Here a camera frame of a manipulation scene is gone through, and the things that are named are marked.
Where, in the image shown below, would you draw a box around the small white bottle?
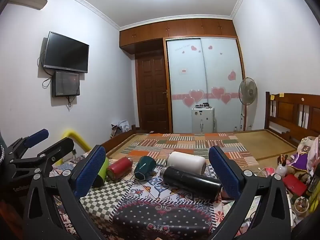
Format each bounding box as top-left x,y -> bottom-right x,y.
275,164 -> 288,178

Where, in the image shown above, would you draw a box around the patchwork striped blanket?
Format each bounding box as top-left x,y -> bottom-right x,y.
120,133 -> 259,167

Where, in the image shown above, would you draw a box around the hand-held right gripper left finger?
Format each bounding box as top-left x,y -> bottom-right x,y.
24,144 -> 107,240

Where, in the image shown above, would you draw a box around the white air conditioner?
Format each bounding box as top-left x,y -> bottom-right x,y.
7,0 -> 48,10

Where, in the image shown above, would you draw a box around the lime green cup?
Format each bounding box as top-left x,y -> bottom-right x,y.
92,156 -> 110,188

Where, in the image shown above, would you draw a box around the small black wall monitor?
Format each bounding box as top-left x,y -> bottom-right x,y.
52,71 -> 80,97

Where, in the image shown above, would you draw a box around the red box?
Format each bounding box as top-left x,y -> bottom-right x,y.
282,174 -> 307,195

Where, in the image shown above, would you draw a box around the sliding wardrobe with heart stickers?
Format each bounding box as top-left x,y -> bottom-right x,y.
164,37 -> 247,133

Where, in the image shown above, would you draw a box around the wooden overhead cabinets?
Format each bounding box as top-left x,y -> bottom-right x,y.
119,18 -> 237,54

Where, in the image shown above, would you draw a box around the yellow foam tube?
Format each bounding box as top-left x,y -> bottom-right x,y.
55,129 -> 92,166

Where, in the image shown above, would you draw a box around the grey bag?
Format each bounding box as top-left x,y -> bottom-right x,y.
111,120 -> 132,137

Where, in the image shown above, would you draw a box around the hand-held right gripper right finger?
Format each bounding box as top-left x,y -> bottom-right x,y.
207,145 -> 300,240

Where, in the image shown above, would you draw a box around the floral printed blanket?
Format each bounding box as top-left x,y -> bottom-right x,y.
50,155 -> 227,240

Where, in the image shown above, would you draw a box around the dark wooden door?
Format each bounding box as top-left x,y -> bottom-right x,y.
136,52 -> 172,131

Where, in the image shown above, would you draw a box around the standing fan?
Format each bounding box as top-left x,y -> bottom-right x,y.
238,77 -> 258,131

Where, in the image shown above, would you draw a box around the wooden bed headboard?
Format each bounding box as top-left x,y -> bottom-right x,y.
265,92 -> 320,145

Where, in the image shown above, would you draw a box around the black thermos bottle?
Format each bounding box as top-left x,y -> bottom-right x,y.
160,166 -> 222,201

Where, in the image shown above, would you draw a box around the black wall television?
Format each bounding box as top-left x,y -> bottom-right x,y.
43,31 -> 90,74

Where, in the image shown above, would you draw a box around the dark green cup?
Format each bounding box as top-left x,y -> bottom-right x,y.
134,156 -> 157,180

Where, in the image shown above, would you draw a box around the small white cabinet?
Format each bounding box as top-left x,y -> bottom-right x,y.
191,107 -> 215,133

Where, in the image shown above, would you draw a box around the black television cable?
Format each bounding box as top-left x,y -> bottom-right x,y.
37,55 -> 53,90

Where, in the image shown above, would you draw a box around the white cup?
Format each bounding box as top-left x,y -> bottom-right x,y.
167,151 -> 207,175

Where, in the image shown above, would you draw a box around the stuffed toy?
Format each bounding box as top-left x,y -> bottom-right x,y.
287,135 -> 320,178

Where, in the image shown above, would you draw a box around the red can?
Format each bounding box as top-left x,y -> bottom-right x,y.
106,157 -> 133,181

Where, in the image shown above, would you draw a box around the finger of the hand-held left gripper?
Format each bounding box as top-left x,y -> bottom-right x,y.
11,137 -> 75,180
5,129 -> 49,158

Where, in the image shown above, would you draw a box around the checkered cloth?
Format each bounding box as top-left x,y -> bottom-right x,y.
80,177 -> 140,219

